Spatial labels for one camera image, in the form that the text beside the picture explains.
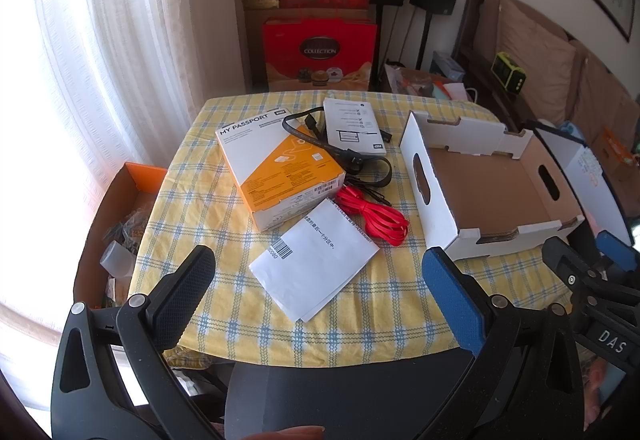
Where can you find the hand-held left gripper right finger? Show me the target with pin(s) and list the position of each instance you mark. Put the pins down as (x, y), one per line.
(452, 305)

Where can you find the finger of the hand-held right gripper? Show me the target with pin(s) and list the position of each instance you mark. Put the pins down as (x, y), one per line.
(570, 262)
(620, 250)

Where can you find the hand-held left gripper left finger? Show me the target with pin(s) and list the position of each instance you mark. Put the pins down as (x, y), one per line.
(182, 292)

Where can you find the white cardboard tray box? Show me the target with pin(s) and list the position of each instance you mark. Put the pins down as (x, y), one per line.
(500, 190)

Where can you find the white paper sheet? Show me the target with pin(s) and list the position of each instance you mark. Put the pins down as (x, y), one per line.
(310, 265)

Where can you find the white and orange product box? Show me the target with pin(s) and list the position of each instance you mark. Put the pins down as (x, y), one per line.
(280, 170)

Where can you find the black plastic bracket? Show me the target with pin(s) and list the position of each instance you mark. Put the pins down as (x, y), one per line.
(320, 141)

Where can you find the white instruction booklet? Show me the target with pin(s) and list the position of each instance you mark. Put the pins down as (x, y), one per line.
(350, 120)

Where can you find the yellow checkered tablecloth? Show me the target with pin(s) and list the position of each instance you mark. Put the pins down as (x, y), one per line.
(225, 320)

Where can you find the orange and brown carton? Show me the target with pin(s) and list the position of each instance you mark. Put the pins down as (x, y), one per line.
(620, 150)

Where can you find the orange floor box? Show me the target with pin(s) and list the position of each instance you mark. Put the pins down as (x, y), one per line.
(145, 177)

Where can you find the light blue plastic item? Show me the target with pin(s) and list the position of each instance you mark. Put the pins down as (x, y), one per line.
(572, 130)

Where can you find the brown sofa cushion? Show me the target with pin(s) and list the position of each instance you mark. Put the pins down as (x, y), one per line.
(605, 90)
(537, 45)

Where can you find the green portable radio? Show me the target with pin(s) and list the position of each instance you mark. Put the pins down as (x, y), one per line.
(509, 72)

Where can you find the white paper bag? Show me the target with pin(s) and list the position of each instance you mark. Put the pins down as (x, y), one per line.
(460, 91)

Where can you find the dark wooden sofa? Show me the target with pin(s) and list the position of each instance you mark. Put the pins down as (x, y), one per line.
(480, 70)

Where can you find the pale blue small box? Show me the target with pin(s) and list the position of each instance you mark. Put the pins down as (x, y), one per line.
(446, 65)

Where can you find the white sheer curtain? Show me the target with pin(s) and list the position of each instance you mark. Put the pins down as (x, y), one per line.
(100, 45)

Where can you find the black speaker stand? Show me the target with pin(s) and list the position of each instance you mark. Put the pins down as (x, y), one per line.
(380, 45)
(424, 40)

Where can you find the red gift bag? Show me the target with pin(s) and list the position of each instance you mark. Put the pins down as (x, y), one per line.
(320, 50)

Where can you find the gold flat box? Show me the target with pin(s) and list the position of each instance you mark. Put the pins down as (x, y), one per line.
(260, 2)

